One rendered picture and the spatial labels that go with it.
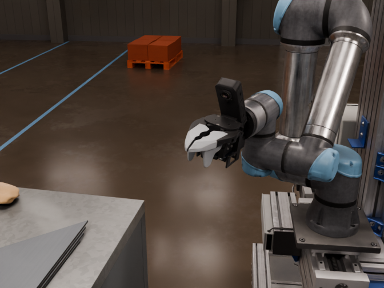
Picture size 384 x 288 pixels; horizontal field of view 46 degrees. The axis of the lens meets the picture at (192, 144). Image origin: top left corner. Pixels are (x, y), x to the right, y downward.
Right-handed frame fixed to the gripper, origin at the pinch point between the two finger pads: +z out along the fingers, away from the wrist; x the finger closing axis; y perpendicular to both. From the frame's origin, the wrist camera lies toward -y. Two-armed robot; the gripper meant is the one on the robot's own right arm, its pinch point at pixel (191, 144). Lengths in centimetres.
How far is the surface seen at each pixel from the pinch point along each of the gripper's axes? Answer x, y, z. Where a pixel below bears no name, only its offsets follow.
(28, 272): 34, 43, 9
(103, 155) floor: 224, 178, -231
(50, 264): 32, 43, 4
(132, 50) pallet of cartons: 441, 179, -542
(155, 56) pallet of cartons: 402, 183, -556
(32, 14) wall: 814, 202, -648
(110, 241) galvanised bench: 29, 45, -13
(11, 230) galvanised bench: 56, 49, -3
